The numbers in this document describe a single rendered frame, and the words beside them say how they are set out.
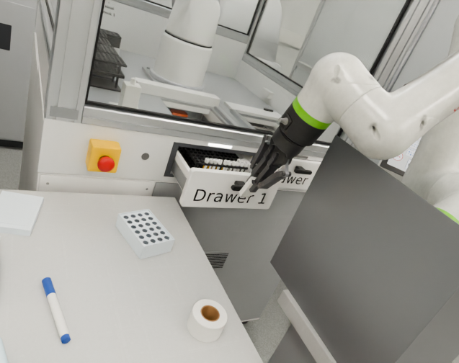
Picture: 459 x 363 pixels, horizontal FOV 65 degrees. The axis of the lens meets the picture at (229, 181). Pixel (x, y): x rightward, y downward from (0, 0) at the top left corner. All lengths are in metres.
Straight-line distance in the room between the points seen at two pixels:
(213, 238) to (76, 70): 0.72
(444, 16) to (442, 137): 1.69
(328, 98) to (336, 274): 0.37
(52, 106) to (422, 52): 2.19
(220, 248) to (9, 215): 0.74
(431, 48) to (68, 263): 2.31
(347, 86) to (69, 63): 0.58
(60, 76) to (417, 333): 0.86
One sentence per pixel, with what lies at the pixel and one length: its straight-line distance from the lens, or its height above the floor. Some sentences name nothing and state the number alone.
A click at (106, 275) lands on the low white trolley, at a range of 0.80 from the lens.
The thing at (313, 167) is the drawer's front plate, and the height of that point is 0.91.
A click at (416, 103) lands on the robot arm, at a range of 0.71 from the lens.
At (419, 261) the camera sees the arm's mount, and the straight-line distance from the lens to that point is 0.71.
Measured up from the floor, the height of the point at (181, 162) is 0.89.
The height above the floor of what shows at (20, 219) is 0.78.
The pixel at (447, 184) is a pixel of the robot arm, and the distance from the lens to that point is 0.95.
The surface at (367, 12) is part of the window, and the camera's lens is 1.24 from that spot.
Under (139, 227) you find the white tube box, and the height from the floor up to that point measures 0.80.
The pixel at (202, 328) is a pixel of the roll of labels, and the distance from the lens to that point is 0.72.
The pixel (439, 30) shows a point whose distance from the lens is 2.62.
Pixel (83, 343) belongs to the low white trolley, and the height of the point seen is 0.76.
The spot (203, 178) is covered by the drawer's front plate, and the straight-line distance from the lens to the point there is 0.93.
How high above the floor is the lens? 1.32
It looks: 25 degrees down
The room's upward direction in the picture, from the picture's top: 22 degrees clockwise
